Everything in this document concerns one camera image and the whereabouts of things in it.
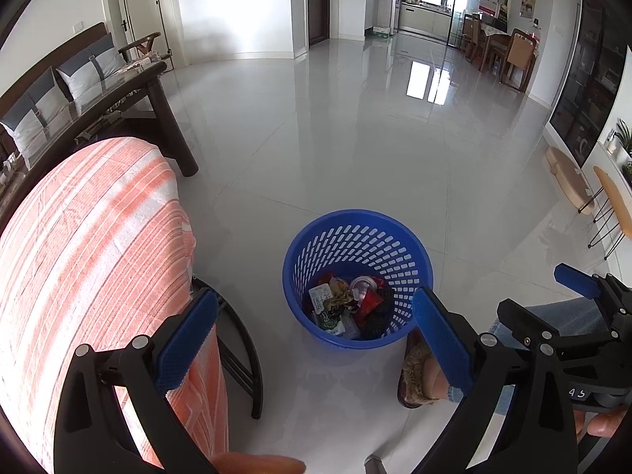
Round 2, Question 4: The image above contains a kitchen cabinet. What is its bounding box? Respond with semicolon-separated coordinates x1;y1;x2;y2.
397;2;452;38

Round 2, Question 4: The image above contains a green yellow snack bag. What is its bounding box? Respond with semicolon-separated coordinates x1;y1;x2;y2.
328;278;357;307

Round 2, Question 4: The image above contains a wooden dining chair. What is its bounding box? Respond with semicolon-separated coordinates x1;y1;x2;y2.
500;28;539;92

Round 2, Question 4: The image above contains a red snack wrapper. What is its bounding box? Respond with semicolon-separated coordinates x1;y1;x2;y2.
358;289;383;322

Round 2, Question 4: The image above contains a dark wooden coffee table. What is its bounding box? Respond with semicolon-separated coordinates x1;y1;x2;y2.
0;62;199;228

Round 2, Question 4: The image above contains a white green milk carton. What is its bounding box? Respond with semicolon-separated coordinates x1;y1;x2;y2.
310;284;346;333

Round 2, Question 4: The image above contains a crushed aluminium can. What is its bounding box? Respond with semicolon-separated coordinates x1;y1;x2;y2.
350;276;386;302

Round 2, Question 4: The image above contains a person's leg in jeans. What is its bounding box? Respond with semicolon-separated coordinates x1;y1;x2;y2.
425;299;610;403

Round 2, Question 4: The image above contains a black glass cabinet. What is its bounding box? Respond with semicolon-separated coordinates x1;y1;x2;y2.
549;0;632;169

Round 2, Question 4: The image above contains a grey blue cushion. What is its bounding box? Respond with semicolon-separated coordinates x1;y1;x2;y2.
0;66;65;156
56;34;126;104

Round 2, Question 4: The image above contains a light wooden stool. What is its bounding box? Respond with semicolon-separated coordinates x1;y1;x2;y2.
545;145;596;215

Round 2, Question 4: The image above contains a dark brown door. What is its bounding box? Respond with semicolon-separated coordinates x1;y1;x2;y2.
307;0;331;45

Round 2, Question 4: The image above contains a floral sofa cover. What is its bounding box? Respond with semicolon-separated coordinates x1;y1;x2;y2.
118;54;164;77

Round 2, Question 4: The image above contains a wooden dining table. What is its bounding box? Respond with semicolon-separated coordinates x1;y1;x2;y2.
481;22;512;75

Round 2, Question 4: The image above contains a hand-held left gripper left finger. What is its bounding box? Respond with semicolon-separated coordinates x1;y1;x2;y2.
53;287;233;474

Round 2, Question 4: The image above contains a blue plastic basket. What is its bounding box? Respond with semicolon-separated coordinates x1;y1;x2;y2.
282;211;434;349

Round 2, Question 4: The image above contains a glass sliding door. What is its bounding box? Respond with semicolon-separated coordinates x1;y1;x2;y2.
447;0;509;47

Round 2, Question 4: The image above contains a brown furry slipper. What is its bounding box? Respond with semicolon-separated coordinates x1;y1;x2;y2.
396;328;475;410

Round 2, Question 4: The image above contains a white door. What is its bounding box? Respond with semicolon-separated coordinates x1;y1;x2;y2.
116;0;136;45

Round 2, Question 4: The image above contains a round table striped cloth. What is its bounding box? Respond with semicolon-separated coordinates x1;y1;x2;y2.
0;137;230;472

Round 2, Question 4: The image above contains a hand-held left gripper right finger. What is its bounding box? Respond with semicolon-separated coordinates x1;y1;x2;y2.
412;286;579;474

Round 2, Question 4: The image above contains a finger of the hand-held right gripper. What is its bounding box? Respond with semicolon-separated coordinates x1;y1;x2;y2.
554;263;632;329
496;299;619;356

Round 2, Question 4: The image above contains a dark wooden sofa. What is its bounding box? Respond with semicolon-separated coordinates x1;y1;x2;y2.
0;22;173;159

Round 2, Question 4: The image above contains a small green potted plant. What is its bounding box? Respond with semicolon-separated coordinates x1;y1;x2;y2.
612;118;632;169

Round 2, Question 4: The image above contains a person's right hand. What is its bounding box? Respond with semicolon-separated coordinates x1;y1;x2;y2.
574;411;629;438

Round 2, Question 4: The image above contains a person's left hand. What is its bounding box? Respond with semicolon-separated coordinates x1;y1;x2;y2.
212;453;307;474

